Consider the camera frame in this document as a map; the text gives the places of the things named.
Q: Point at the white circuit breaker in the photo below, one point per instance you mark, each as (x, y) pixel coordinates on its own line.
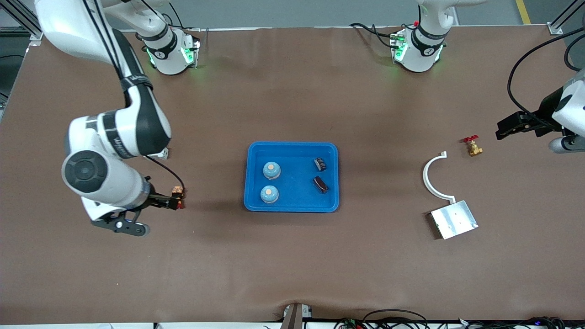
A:
(164, 155)

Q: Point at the brown table mat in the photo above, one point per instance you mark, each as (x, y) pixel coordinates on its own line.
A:
(292, 265)

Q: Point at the blue plastic tray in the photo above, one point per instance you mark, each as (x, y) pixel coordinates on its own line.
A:
(297, 196)

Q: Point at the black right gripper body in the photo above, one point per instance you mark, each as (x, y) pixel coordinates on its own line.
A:
(155, 199)

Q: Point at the grey camera stand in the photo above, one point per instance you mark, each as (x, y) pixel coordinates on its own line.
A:
(295, 317)

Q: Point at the blue dome call bell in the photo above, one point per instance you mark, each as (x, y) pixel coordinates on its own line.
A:
(269, 193)
(271, 170)

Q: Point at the brown electrolytic capacitor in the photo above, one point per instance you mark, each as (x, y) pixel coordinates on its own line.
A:
(321, 184)

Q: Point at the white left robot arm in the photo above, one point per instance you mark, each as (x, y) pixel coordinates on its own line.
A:
(418, 50)

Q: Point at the silver metal plate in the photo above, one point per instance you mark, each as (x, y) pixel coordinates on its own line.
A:
(454, 220)

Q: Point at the aluminium frame post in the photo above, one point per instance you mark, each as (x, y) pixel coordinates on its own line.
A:
(555, 28)

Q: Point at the aluminium frame bar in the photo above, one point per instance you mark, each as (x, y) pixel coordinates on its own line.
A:
(23, 18)

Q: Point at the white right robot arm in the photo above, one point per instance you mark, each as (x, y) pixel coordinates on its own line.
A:
(68, 18)

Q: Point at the white curved plastic bracket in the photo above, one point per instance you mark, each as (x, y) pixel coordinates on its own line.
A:
(425, 177)

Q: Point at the orange striped emergency stop button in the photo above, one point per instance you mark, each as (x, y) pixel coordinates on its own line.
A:
(179, 189)

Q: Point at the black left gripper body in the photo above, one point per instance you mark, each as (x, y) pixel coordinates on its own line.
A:
(550, 106)

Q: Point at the black electrolytic capacitor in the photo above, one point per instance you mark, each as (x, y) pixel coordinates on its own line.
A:
(320, 164)

